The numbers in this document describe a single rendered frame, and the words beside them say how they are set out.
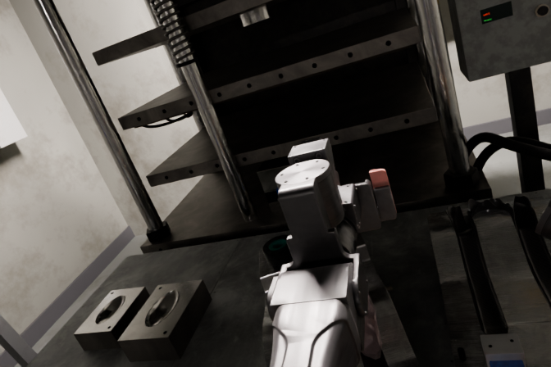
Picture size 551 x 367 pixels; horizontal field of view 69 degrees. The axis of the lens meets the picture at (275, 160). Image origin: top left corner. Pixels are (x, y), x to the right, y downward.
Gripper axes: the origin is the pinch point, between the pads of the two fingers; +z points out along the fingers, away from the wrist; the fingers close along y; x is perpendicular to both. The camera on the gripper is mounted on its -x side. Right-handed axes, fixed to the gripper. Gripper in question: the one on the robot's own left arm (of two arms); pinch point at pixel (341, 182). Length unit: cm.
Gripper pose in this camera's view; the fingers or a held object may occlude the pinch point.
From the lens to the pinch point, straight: 60.2
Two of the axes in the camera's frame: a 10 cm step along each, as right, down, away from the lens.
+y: -9.2, 2.2, 3.2
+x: 3.2, 9.0, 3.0
